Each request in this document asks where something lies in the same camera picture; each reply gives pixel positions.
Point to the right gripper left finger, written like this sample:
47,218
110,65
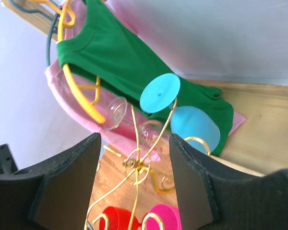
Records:
53,194

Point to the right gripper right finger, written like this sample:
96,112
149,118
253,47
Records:
213,196

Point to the magenta plastic goblet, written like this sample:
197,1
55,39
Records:
167,214

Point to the red plastic cup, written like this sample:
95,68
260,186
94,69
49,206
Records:
119,219

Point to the blue plastic goblet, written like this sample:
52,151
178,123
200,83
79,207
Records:
188,122

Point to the clear wine glass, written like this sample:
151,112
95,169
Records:
119,117

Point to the yellow clothes hanger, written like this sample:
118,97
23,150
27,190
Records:
67,20

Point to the green shirt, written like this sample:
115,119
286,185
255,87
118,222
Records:
105,48

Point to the grey clothes hanger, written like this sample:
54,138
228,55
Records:
52,29

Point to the wooden clothes rack frame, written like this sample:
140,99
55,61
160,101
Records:
239,46

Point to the gold wire glass rack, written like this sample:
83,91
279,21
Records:
134,164

